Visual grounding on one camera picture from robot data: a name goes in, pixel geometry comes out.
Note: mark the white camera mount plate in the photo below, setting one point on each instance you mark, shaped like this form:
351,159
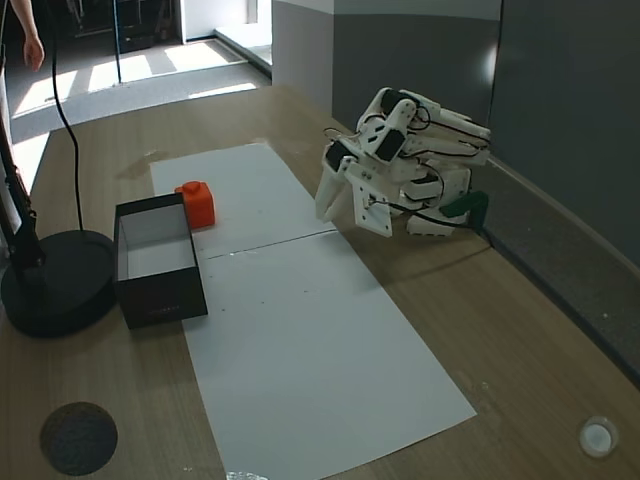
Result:
372,220

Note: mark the green table clamp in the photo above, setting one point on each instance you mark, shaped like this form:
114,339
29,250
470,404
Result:
467,204

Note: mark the thin black gooseneck pole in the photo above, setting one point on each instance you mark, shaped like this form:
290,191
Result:
76,165

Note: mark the dark brown open box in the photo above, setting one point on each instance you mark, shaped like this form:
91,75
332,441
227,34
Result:
160,300

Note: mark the white round cap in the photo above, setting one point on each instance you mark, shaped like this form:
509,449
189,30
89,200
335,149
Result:
598,436

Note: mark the person's hand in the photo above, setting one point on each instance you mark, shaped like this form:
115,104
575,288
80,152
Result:
35,51

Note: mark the clear plastic scrap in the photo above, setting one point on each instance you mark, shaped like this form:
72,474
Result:
245,475

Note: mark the black round stand base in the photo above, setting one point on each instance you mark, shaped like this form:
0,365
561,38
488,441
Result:
65,290

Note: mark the white paper sheet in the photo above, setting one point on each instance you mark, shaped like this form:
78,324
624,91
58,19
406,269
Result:
320,350
250,200

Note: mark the orange cube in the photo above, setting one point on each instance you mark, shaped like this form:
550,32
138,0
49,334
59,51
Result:
200,207

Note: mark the dark round table grommet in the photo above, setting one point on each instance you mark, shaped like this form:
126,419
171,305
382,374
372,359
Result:
79,439

